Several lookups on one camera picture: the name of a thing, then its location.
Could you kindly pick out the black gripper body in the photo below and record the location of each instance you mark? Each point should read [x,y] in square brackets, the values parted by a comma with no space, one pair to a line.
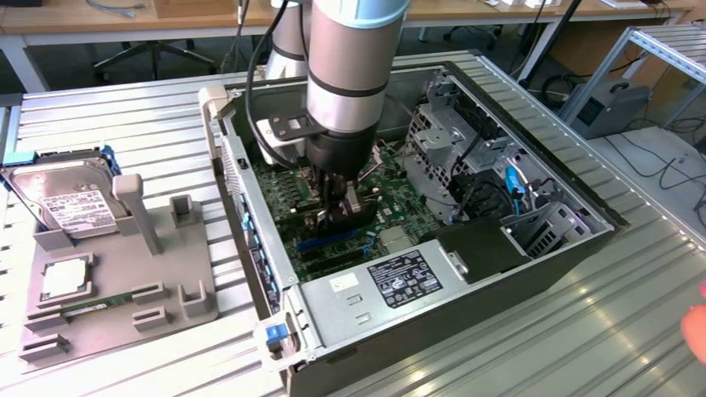
[342,153]

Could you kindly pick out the graphics card with metal bracket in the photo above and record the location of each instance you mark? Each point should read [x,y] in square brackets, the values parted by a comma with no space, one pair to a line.
[360,221]

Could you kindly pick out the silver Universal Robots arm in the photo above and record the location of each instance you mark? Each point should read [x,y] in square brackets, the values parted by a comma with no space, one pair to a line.
[352,62]

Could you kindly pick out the person's hand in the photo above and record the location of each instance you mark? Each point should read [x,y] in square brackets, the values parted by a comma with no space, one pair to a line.
[695,335]

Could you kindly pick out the blue expansion slot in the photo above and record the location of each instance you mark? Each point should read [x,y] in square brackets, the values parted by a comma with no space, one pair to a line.
[326,242]

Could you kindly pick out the green motherboard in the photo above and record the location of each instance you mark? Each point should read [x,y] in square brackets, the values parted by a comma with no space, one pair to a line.
[394,194]

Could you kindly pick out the silver chipset heatsink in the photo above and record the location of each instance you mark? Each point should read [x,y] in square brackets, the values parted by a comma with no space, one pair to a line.
[396,240]

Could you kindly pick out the silver metal drive cage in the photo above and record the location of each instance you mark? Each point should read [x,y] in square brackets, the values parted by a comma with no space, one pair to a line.
[435,136]

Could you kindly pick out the black plastic shroud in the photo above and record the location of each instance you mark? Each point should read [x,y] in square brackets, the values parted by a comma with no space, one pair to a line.
[479,248]

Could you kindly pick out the grey power supply unit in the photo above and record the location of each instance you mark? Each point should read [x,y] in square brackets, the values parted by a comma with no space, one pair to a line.
[342,318]

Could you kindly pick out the blue case latch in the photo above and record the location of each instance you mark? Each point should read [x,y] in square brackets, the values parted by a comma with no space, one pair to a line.
[275,335]

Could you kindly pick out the perforated metal disk bay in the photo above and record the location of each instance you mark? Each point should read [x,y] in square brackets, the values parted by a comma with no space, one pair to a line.
[551,235]

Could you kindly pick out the open black PC case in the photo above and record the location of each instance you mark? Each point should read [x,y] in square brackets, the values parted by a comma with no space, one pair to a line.
[523,297]

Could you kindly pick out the grey parts rack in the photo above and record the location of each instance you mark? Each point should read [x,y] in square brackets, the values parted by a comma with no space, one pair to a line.
[121,281]

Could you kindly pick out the hard disk with blue rails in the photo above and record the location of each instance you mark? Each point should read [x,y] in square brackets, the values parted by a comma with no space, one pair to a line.
[71,198]

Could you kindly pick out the green RAM stick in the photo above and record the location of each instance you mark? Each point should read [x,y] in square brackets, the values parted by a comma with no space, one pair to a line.
[99,305]

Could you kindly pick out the black slanted pole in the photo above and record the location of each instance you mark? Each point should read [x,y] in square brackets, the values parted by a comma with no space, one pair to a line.
[563,20]

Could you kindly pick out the silver CPU chip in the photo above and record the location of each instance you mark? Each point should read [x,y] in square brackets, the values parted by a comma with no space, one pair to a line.
[65,278]

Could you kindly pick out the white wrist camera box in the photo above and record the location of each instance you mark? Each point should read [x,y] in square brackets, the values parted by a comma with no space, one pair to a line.
[278,149]

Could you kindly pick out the wooden desk with white frame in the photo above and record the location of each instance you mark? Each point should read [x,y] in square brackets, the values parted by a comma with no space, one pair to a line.
[83,22]
[496,12]

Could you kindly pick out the aluminium slat frame table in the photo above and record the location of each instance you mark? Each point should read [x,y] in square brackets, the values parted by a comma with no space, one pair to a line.
[667,45]

